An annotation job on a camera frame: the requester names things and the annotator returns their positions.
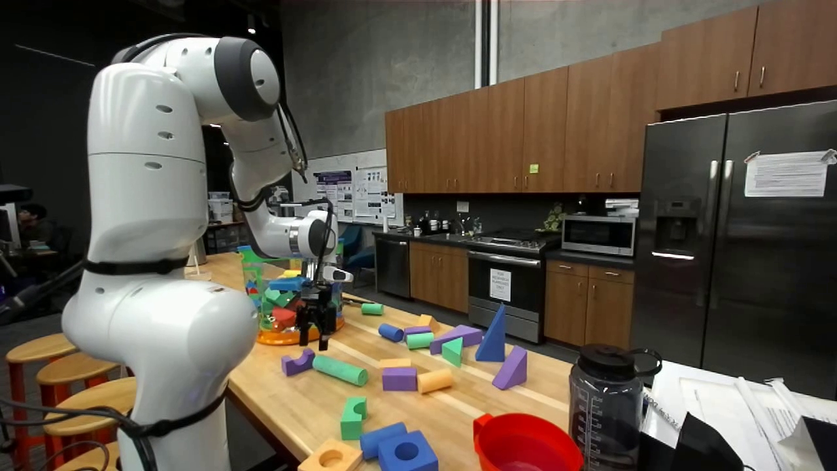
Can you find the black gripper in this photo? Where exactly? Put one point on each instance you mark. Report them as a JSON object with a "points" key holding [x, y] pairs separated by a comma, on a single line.
{"points": [[318, 304]]}

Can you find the purple notched foam block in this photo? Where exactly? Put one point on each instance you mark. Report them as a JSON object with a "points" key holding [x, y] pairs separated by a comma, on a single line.
{"points": [[295, 365]]}

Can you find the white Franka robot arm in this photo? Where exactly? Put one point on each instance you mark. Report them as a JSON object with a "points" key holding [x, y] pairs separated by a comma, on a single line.
{"points": [[146, 173]]}

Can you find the clear bag of foam blocks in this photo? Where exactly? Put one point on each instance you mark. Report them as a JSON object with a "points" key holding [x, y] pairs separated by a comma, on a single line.
{"points": [[278, 309]]}

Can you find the blue toy block figure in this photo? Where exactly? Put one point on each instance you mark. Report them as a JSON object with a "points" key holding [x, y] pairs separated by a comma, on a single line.
{"points": [[285, 283]]}

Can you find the purple rectangular foam block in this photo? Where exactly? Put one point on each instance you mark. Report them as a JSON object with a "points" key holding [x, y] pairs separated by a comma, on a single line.
{"points": [[399, 381]]}

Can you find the plain blue foam block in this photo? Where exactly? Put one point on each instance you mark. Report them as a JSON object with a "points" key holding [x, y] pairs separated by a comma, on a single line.
{"points": [[378, 438]]}

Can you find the long purple foam block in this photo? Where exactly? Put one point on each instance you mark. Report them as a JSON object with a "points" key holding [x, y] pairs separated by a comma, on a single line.
{"points": [[460, 332]]}

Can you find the blue foam block with hole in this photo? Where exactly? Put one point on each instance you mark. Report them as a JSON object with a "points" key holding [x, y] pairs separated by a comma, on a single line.
{"points": [[413, 454]]}

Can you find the short green foam cylinder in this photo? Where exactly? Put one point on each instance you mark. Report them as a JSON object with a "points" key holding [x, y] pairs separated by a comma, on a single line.
{"points": [[418, 340], [371, 309]]}

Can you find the blue foam cylinder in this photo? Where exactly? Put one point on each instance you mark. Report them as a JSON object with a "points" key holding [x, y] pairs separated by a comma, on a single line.
{"points": [[390, 332]]}

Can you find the black dishwasher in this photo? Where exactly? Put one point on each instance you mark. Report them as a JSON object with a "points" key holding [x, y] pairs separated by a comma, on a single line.
{"points": [[392, 266]]}

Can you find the yellow foam cylinder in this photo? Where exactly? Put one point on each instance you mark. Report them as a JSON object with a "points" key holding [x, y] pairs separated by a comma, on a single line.
{"points": [[435, 381]]}

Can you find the wide brown lower cabinet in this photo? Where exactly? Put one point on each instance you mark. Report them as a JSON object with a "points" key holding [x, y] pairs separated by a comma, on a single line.
{"points": [[437, 276]]}

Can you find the small green foam triangle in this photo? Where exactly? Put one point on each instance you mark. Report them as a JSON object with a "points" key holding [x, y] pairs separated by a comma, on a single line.
{"points": [[452, 355]]}

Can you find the tall blue foam triangle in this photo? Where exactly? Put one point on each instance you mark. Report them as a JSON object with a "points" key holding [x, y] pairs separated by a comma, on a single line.
{"points": [[494, 344]]}

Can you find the black stove with oven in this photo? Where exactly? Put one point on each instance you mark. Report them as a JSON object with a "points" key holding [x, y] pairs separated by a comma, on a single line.
{"points": [[510, 288]]}

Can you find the purple foam wedge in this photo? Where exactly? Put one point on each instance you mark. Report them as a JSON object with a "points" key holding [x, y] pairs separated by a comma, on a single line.
{"points": [[514, 373]]}

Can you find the red plastic bowl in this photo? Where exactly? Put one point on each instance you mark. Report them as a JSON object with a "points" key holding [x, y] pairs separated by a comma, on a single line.
{"points": [[524, 434]]}

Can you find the wooden stool with red legs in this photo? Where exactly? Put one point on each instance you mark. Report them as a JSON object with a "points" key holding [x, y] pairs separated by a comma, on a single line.
{"points": [[86, 459], [73, 368], [86, 404], [40, 349]]}

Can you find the brown upper cabinet row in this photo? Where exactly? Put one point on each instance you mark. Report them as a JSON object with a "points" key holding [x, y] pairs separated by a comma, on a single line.
{"points": [[486, 139]]}

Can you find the green potted plant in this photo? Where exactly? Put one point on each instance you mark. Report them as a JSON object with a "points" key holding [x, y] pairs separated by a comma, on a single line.
{"points": [[553, 219]]}

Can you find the green sticker on cabinet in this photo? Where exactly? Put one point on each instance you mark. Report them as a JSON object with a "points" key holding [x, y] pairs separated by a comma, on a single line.
{"points": [[532, 169]]}

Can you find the narrow brown lower cabinet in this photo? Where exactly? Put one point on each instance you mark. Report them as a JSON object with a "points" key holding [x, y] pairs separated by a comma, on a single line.
{"points": [[590, 304]]}

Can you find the seated person in dark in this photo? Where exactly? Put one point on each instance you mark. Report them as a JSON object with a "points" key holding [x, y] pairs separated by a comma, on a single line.
{"points": [[40, 232]]}

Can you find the silver microwave oven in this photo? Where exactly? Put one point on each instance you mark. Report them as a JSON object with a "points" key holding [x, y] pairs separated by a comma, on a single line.
{"points": [[597, 236]]}

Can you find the black flat item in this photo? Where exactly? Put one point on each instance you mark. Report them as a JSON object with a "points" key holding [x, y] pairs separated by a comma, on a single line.
{"points": [[689, 446]]}

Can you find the stainless steel refrigerator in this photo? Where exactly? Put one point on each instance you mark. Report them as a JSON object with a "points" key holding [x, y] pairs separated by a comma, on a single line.
{"points": [[741, 279]]}

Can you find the white papers pile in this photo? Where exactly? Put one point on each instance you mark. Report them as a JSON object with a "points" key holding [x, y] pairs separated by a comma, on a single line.
{"points": [[741, 400]]}

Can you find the white paper on refrigerator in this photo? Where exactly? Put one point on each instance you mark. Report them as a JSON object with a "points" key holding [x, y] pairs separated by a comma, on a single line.
{"points": [[786, 173]]}

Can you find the brown cabinet above refrigerator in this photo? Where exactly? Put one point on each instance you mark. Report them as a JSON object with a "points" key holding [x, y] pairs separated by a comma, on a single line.
{"points": [[749, 52]]}

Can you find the white wall posters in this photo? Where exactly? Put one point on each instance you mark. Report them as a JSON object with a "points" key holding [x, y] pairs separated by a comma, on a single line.
{"points": [[362, 191]]}

